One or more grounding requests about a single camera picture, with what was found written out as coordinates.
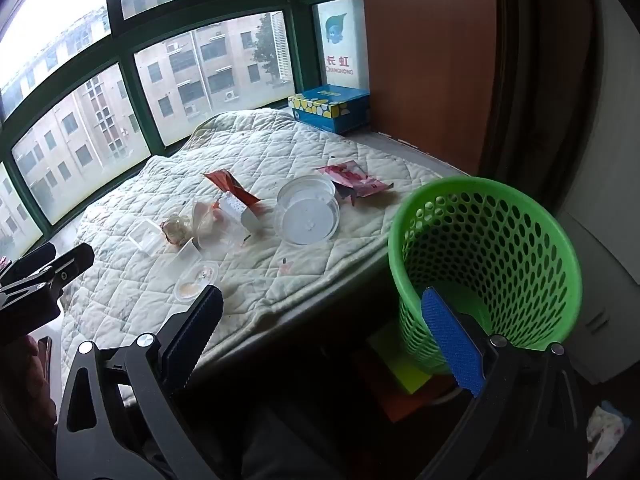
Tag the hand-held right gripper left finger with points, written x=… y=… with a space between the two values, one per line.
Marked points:
x=197 y=327

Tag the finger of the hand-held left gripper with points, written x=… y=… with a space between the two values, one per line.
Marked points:
x=60 y=265
x=30 y=307

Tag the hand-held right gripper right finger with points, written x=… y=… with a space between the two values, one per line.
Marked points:
x=450 y=340

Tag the green mesh waste basket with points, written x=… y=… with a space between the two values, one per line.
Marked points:
x=400 y=240

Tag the white foam block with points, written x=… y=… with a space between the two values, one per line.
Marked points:
x=240 y=212

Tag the clear round plastic container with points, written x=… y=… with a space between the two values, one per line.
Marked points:
x=307 y=185

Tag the person's left hand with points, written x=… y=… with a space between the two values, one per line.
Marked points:
x=35 y=385

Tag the small jar with orange lid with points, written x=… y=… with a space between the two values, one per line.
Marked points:
x=195 y=282

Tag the yellow paper sheet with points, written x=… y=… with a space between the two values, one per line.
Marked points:
x=400 y=365

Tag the orange folder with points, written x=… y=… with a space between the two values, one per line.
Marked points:
x=415 y=405

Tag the clear square plastic box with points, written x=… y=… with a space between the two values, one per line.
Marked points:
x=145 y=236

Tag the clear plastic cup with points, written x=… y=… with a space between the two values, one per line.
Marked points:
x=207 y=222

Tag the white quilted blanket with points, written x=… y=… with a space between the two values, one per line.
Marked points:
x=165 y=180

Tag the orange-red foil wrapper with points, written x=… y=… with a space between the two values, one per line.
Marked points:
x=225 y=180

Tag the beige apartment building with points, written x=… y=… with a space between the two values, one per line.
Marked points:
x=100 y=120

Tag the white round plastic lid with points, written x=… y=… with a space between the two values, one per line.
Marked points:
x=307 y=222

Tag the pink snack wrapper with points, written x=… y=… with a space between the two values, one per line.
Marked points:
x=367 y=187

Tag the patterned cloth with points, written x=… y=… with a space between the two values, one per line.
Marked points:
x=607 y=432

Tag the red and white wrapper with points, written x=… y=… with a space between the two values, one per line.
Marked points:
x=345 y=170

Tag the blue patterned tissue box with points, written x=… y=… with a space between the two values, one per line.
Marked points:
x=327 y=105

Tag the brown wooden cabinet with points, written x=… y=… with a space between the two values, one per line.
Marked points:
x=430 y=60

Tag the green tree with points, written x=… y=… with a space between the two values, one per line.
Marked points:
x=264 y=45

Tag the white louvred vent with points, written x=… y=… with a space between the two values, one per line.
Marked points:
x=281 y=45

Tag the white appliance with blue label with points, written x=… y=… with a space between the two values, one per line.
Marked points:
x=340 y=45

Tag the green window frame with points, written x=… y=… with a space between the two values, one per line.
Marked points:
x=125 y=45

